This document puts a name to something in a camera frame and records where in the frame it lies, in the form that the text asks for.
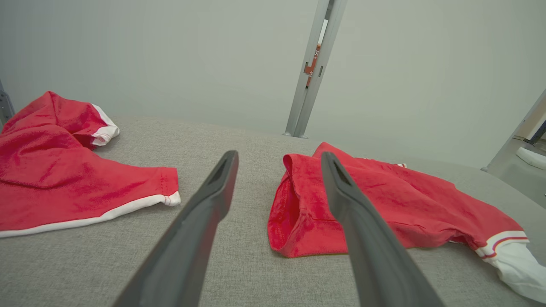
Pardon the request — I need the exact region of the grey door frame post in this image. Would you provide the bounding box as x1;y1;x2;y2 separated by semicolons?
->
482;87;546;173

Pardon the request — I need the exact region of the grey metal bracket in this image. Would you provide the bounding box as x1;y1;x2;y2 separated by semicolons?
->
0;79;16;128

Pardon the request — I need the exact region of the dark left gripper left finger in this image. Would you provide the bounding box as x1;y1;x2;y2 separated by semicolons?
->
113;150;239;307

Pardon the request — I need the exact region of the red Bulls jersey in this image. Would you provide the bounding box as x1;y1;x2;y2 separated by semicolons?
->
267;142;546;303

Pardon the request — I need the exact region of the white object behind doorway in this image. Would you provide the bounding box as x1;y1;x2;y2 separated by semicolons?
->
516;146;546;171

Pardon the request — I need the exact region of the orange label strip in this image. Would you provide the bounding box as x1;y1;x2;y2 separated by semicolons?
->
304;44;322;89

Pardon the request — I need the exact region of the grey partition post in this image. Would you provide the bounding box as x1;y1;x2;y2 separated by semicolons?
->
284;0;347;139

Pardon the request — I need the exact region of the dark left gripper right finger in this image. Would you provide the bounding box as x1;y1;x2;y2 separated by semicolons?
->
321;151;444;307

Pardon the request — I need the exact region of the red shorts white trim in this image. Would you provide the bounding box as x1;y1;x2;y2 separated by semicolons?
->
0;91;181;238

